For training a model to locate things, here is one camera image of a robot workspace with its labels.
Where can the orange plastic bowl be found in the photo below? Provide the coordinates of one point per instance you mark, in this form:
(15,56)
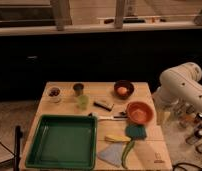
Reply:
(139,112)

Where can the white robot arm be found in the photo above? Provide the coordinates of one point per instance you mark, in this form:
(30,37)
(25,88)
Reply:
(178,85)

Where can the translucent green cup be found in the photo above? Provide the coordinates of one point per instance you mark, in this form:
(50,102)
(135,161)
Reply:
(83,101)

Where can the knife with black handle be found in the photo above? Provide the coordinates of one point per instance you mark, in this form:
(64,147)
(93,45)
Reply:
(115,118)

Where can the green chili pepper toy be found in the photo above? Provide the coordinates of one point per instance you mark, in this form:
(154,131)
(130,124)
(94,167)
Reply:
(126,151)

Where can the teal sponge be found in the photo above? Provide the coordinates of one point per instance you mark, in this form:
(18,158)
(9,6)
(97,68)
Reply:
(135,132)

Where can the dark brown bowl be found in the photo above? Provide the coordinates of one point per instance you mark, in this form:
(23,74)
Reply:
(124,83)

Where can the spice bottle rack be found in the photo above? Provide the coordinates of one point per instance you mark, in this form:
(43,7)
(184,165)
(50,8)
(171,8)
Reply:
(190,120)

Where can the dark grey cup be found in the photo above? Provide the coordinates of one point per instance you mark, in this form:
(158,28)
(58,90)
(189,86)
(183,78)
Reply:
(78,89)

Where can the black stand pole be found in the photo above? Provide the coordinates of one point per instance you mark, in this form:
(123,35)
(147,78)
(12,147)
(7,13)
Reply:
(18,136)

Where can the green plastic tray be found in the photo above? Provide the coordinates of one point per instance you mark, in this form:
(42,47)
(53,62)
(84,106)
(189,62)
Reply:
(63,142)

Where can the orange ball in bowl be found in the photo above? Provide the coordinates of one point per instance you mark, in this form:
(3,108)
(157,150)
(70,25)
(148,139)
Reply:
(122,90)

